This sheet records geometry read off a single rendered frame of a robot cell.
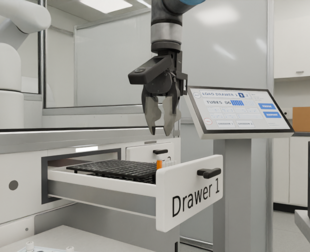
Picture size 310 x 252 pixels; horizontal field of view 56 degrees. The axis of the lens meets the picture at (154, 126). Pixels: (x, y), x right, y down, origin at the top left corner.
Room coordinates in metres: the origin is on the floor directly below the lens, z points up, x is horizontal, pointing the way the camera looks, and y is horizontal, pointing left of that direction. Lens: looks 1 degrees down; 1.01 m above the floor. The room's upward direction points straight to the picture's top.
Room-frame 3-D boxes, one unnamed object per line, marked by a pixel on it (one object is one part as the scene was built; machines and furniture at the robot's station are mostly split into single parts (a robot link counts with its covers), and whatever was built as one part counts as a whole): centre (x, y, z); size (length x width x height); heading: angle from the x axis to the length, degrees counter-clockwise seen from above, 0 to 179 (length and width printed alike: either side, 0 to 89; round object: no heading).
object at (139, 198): (0.74, 0.09, 0.86); 0.40 x 0.26 x 0.06; 57
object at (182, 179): (0.63, -0.09, 0.87); 0.29 x 0.02 x 0.11; 147
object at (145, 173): (0.68, -0.01, 0.90); 0.18 x 0.02 x 0.01; 147
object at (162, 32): (0.70, -0.02, 1.21); 0.08 x 0.08 x 0.05
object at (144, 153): (1.07, 0.01, 0.87); 0.29 x 0.02 x 0.11; 147
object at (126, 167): (0.74, 0.08, 0.87); 0.22 x 0.18 x 0.06; 57
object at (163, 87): (0.70, -0.03, 1.13); 0.09 x 0.08 x 0.12; 147
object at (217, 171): (0.61, -0.11, 0.91); 0.07 x 0.04 x 0.01; 147
